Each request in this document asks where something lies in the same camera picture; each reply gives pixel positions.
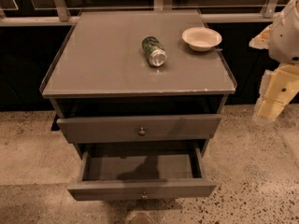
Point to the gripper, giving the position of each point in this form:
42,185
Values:
285,36

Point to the grey drawer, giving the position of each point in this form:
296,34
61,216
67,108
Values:
139,129
156,174

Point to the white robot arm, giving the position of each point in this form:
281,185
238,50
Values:
281,38

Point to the grey top drawer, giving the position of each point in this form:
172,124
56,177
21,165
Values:
139,129

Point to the grey drawer cabinet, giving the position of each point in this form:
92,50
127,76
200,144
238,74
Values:
103,72

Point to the white bowl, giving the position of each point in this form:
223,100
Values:
201,38

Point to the green soda can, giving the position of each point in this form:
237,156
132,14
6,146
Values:
154,51

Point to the metal railing frame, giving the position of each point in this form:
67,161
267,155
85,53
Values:
50,12

